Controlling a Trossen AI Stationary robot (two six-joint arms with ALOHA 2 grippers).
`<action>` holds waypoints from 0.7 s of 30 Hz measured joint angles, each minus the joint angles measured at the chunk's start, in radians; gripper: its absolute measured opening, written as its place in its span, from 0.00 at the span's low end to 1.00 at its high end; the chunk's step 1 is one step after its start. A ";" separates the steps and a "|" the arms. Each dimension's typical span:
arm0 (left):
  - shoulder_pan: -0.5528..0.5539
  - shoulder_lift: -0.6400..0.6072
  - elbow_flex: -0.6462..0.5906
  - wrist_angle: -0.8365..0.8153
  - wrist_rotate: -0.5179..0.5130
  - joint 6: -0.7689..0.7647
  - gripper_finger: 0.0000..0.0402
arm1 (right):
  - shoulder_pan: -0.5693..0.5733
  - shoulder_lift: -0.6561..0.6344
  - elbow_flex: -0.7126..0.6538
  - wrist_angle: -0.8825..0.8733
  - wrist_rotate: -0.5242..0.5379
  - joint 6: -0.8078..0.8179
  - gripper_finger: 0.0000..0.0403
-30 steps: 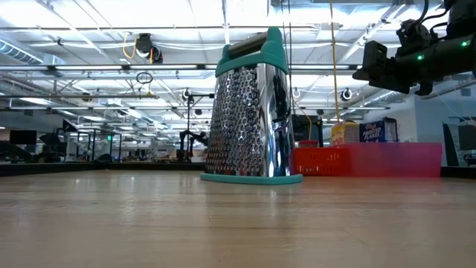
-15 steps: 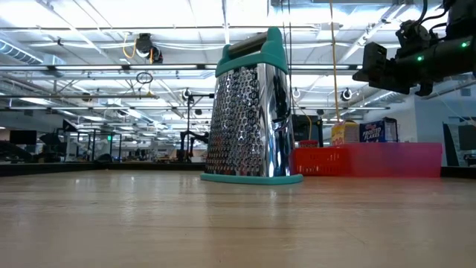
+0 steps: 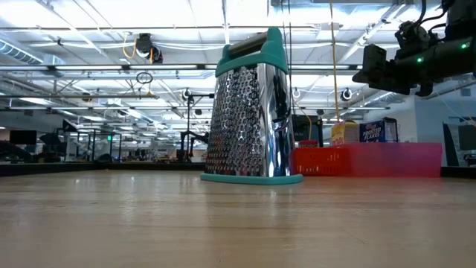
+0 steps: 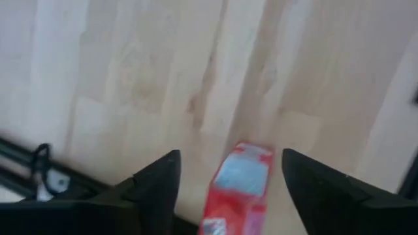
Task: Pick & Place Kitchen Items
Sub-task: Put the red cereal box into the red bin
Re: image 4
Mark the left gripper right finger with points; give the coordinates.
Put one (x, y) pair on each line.
(320, 196)

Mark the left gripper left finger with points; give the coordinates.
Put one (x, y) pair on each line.
(156, 192)

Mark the small red cereal box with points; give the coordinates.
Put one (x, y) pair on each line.
(241, 192)

